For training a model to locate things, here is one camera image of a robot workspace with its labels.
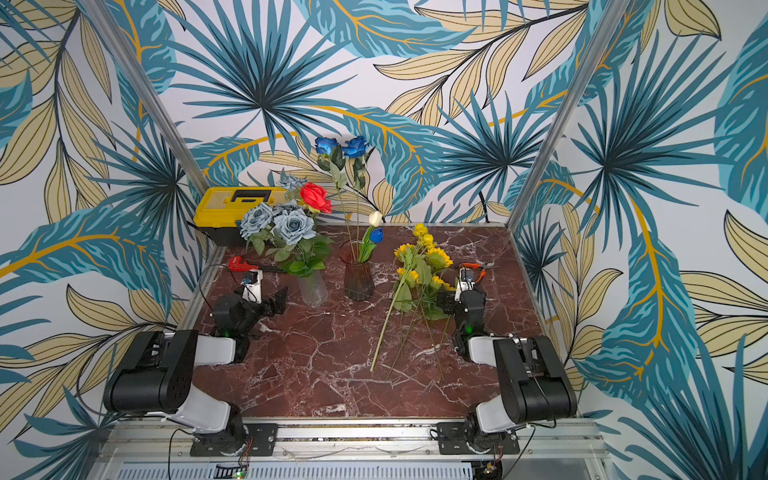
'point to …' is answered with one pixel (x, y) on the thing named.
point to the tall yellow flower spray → (422, 292)
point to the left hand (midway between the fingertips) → (272, 287)
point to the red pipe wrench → (236, 263)
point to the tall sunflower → (438, 259)
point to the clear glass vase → (314, 291)
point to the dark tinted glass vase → (359, 276)
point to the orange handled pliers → (483, 266)
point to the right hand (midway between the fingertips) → (461, 285)
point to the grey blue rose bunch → (283, 231)
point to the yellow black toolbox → (221, 209)
